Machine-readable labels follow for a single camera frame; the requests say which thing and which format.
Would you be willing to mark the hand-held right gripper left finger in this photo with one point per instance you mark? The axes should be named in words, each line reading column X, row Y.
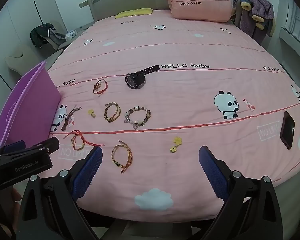
column 90, row 170

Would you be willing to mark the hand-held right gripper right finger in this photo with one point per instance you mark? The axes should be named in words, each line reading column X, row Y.
column 212, row 170

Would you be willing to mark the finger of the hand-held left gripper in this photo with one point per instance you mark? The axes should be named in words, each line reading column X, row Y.
column 13, row 147
column 48, row 143

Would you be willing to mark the purple plastic bin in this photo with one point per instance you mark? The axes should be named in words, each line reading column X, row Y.
column 27, row 100

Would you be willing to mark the small yellow flower clip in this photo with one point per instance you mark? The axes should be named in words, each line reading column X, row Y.
column 91, row 112

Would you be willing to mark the person's left hand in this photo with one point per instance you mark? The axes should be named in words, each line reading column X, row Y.
column 15, row 197

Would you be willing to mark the yellow flower earring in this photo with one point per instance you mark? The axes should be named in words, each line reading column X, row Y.
column 177, row 140

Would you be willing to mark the pink panda print bedsheet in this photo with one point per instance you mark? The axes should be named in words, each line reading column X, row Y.
column 190, row 130

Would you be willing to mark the red white hair clip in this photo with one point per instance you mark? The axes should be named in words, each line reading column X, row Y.
column 250, row 106

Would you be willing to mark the black smartphone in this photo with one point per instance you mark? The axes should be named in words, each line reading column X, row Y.
column 287, row 130

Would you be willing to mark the black wrist watch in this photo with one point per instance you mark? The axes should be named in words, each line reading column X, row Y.
column 133, row 80

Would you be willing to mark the beige chair with jacket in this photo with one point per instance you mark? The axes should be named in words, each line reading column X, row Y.
column 65, row 43

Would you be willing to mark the dark green jacket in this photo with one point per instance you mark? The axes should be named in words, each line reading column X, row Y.
column 40, row 33

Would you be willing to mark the tissue pack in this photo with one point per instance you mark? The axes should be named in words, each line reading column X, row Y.
column 71, row 34

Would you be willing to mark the yellow flat pillow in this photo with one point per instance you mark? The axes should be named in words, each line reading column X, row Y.
column 133, row 12

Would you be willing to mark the pink folded pillow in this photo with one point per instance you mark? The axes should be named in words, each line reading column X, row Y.
column 202, row 11

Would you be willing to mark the purple blanket with yellow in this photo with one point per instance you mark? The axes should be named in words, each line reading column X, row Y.
column 261, row 7

